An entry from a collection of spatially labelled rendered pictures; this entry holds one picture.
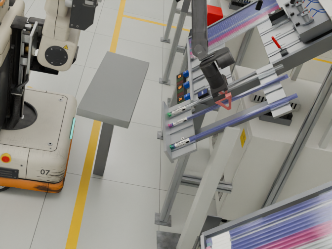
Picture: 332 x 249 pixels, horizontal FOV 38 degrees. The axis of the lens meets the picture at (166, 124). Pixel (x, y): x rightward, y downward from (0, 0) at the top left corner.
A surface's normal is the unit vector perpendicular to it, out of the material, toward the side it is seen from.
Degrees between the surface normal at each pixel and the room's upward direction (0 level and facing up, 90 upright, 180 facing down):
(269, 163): 90
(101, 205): 0
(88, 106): 0
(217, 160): 90
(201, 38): 64
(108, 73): 0
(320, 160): 90
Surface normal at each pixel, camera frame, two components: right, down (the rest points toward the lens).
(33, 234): 0.23, -0.80
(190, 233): 0.04, 0.58
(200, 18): -0.12, 0.11
